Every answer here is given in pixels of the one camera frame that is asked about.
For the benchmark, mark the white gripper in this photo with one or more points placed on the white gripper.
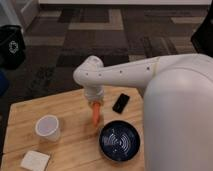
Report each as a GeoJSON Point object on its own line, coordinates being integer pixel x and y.
{"type": "Point", "coordinates": [94, 94]}

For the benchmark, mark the orange pepper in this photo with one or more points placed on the orange pepper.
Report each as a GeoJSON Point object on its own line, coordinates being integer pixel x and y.
{"type": "Point", "coordinates": [96, 113]}

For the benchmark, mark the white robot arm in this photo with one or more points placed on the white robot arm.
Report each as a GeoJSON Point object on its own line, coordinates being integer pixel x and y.
{"type": "Point", "coordinates": [177, 105]}

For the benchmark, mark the dark blue ceramic bowl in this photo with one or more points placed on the dark blue ceramic bowl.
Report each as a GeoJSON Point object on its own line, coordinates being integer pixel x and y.
{"type": "Point", "coordinates": [119, 141]}

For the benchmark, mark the black smartphone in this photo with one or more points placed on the black smartphone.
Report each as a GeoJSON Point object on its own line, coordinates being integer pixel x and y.
{"type": "Point", "coordinates": [121, 103]}

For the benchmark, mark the translucent plastic cup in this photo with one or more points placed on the translucent plastic cup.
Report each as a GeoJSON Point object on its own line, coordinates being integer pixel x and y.
{"type": "Point", "coordinates": [48, 127]}

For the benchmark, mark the white square sponge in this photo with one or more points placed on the white square sponge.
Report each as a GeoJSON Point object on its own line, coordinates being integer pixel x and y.
{"type": "Point", "coordinates": [35, 161]}

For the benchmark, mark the blue object at left edge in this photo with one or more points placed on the blue object at left edge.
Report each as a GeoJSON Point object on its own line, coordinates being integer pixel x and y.
{"type": "Point", "coordinates": [4, 83]}

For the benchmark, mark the black trash bin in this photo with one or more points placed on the black trash bin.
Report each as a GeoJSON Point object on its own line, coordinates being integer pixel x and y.
{"type": "Point", "coordinates": [12, 46]}

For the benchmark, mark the white cabinet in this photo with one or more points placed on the white cabinet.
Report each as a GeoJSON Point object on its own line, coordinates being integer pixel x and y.
{"type": "Point", "coordinates": [21, 12]}

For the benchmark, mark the black office chair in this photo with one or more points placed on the black office chair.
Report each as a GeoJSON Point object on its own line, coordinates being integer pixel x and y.
{"type": "Point", "coordinates": [202, 39]}

